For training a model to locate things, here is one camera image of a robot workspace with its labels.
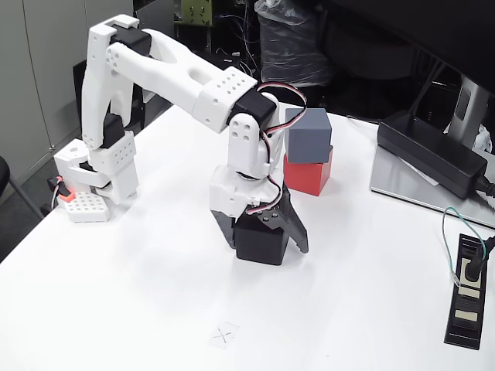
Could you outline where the black cube block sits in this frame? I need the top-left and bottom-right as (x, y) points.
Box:
(234, 213), (292, 267)

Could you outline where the grey cube block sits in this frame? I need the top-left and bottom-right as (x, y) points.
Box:
(285, 107), (334, 165)

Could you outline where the red cube block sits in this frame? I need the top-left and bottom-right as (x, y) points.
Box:
(282, 145), (334, 197)

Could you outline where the white perforated table clamp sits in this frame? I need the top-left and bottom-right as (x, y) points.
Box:
(63, 191), (112, 224)

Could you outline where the black power adapter brick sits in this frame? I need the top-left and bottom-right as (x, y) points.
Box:
(377, 110), (489, 200)

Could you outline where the plastic-wrapped black bin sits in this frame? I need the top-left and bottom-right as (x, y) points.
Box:
(253, 0), (333, 88)

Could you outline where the black power plug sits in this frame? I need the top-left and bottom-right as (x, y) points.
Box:
(462, 235), (495, 282)

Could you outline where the green circuit board panel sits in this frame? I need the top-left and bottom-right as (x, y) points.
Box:
(173, 0), (213, 27)

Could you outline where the black power strip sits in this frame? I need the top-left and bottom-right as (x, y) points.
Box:
(443, 233), (489, 351)

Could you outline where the crumpled white plastic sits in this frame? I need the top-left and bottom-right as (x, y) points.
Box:
(473, 124), (495, 155)

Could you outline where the silver monitor stand neck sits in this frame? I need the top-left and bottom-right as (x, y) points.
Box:
(444, 73), (490, 150)

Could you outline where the black chair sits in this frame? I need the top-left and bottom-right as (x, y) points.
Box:
(0, 156), (46, 221)

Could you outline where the silver monitor base plate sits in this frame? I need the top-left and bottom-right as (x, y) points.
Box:
(370, 145), (495, 229)

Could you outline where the red white black servo cable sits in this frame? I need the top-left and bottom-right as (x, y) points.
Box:
(245, 82), (309, 216)

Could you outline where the thin green cable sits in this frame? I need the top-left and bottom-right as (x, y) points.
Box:
(440, 206), (489, 287)

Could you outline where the orange cable connector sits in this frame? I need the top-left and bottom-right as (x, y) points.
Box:
(46, 175), (75, 203)

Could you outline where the black adapter power cord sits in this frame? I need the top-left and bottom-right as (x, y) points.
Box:
(472, 174), (495, 212)

